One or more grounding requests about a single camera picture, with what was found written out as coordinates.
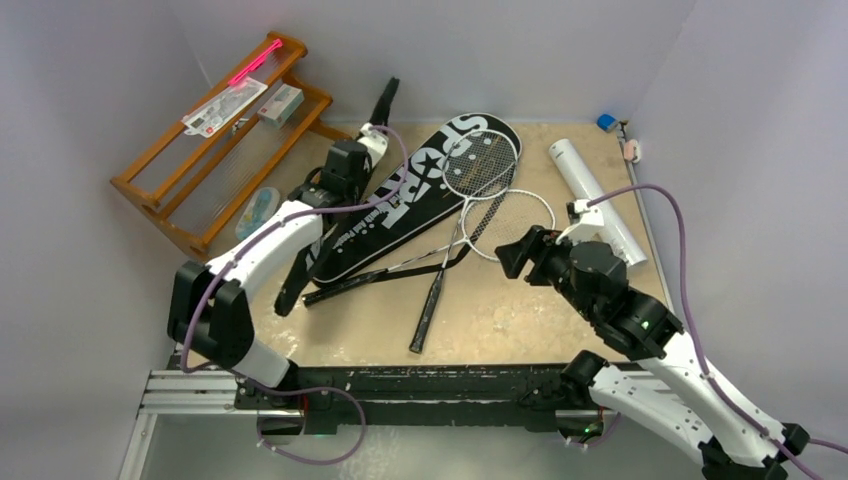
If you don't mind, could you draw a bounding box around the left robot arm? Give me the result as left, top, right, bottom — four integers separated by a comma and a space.
166, 123, 399, 409

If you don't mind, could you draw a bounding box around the blue small object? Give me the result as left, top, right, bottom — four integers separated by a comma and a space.
595, 114, 619, 133

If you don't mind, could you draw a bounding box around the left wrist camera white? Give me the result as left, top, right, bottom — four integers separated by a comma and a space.
357, 122, 391, 170

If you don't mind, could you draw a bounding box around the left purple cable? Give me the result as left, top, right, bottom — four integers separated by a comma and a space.
178, 124, 411, 466

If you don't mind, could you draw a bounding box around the pink white small object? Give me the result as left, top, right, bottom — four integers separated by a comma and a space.
623, 139, 641, 163

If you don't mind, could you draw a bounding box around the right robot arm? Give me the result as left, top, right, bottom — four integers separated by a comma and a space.
495, 226, 809, 479

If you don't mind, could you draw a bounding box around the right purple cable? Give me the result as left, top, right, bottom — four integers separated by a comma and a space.
586, 184, 848, 480

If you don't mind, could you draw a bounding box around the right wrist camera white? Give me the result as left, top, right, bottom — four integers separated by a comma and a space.
555, 199, 605, 245

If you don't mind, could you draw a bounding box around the wooden tiered shelf rack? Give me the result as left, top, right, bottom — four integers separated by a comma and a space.
110, 31, 346, 259

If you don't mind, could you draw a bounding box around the white shuttlecock tube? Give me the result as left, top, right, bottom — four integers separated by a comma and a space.
548, 137, 649, 268

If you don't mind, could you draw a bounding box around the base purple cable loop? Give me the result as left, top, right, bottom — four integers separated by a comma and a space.
256, 387, 368, 468

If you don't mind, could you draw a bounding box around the small teal white box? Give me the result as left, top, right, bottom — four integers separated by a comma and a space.
257, 83, 305, 127

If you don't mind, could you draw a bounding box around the white packaged card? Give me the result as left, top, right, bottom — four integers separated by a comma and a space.
182, 77, 268, 138

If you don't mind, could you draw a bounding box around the black racket bag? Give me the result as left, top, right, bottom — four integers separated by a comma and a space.
312, 112, 522, 287
274, 77, 400, 317

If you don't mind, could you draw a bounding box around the black racket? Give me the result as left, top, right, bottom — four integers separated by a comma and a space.
409, 218, 462, 354
302, 129, 520, 308

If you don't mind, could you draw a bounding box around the black racket under bag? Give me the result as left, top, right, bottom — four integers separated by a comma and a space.
302, 129, 520, 308

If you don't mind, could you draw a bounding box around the pink pen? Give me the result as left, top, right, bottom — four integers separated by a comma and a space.
228, 39, 284, 87

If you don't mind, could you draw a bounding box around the white frame badminton racket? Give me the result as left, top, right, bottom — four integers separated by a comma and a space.
423, 189, 556, 270

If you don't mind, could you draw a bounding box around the blue toothbrush blister pack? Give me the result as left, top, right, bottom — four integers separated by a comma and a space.
235, 187, 281, 242

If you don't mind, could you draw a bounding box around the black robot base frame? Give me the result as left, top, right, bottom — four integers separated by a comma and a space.
142, 360, 631, 442

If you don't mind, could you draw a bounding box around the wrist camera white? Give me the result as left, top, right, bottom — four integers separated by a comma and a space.
357, 122, 391, 170
555, 199, 605, 245

